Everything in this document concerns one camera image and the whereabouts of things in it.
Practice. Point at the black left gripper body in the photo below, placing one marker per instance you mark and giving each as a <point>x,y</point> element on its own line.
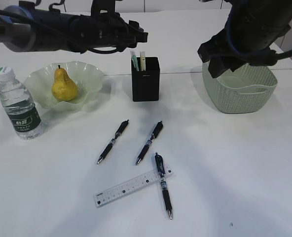
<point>124,35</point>

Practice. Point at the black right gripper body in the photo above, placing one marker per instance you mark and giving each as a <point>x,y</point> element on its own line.
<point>218,47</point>

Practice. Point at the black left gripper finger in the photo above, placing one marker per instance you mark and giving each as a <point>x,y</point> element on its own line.
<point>141,37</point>
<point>135,26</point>

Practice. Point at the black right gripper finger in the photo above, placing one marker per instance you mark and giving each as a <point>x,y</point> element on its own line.
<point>219,65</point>
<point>235,64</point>

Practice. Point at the yellow utility knife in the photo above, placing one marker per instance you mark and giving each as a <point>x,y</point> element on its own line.
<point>143,60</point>

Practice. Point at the yellow pear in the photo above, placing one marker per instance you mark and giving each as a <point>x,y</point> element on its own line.
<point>63,88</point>

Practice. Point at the black pen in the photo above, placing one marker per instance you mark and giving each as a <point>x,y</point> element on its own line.
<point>110,145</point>
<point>164,188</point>
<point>148,143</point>

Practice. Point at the clear water bottle green label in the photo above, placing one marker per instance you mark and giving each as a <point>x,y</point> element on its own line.
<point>19,105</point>

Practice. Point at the clear plastic ruler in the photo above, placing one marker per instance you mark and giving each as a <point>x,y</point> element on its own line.
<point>119,191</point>

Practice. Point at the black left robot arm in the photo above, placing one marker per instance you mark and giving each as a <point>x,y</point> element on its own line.
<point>24,28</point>

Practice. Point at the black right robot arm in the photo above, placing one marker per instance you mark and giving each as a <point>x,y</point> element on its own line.
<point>251,27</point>

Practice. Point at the green woven plastic basket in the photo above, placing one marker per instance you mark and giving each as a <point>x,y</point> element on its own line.
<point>246,90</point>

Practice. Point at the black square pen holder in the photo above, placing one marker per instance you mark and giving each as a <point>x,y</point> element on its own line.
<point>146,84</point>

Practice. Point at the green wavy glass plate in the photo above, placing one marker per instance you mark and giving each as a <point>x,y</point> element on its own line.
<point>87,77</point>

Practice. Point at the black pen on ruler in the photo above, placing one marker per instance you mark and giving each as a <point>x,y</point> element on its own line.
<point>164,188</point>

